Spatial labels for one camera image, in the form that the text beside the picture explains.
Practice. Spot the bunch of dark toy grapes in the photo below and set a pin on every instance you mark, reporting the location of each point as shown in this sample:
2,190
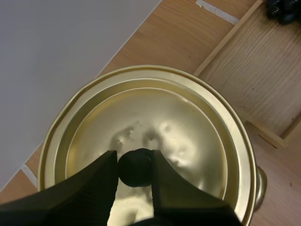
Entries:
281,10

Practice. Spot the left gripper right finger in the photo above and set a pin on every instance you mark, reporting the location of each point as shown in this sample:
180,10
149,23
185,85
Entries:
178,195

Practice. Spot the shallow wooden tray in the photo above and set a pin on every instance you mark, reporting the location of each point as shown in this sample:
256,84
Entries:
254,77

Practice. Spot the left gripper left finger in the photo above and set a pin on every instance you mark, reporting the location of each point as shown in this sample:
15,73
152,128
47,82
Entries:
77,202

